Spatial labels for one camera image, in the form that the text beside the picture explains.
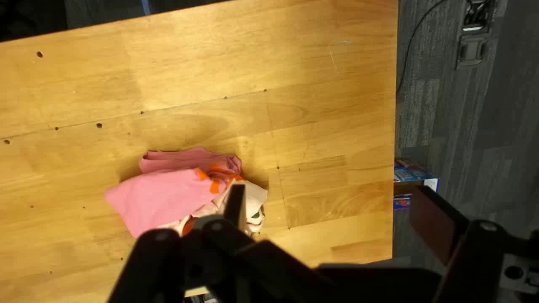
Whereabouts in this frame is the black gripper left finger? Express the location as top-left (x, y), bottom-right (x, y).
top-left (224, 181), bottom-right (248, 227)

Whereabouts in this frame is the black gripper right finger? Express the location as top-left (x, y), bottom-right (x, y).
top-left (411, 183), bottom-right (472, 266)

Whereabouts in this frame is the pink shirt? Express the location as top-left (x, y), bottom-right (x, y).
top-left (105, 146), bottom-right (245, 239)

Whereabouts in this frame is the blue box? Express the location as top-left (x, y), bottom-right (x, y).
top-left (393, 158), bottom-right (443, 212)

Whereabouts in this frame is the black floor outlet box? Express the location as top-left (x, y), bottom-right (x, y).
top-left (455, 0), bottom-right (499, 70)

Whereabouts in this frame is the black floor cable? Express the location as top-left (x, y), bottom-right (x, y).
top-left (396, 0), bottom-right (452, 97)

